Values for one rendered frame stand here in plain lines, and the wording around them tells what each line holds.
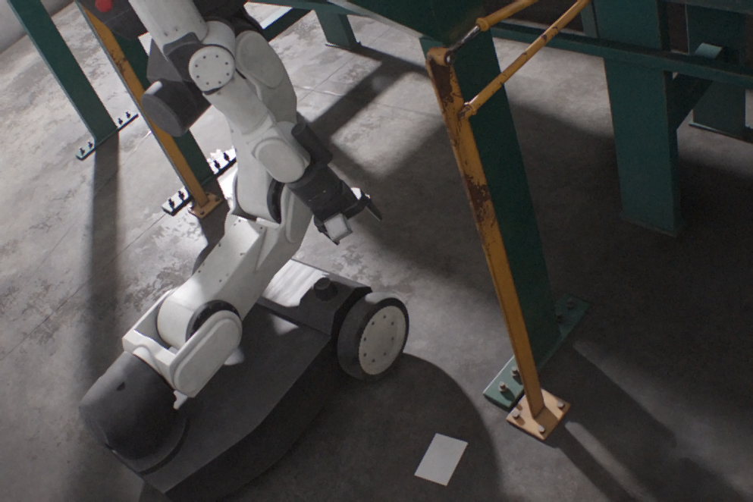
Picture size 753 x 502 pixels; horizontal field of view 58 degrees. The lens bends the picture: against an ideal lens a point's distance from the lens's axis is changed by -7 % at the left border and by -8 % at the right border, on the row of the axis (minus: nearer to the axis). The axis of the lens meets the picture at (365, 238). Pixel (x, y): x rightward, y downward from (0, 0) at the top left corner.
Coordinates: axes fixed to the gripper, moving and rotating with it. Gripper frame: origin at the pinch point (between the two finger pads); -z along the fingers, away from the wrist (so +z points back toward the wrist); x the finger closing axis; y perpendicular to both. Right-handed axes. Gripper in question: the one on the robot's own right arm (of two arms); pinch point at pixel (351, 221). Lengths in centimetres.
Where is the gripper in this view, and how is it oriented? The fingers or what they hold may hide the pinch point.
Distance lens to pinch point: 155.7
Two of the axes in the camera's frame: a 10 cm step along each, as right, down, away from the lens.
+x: 8.3, -4.8, -2.8
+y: -1.5, -6.8, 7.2
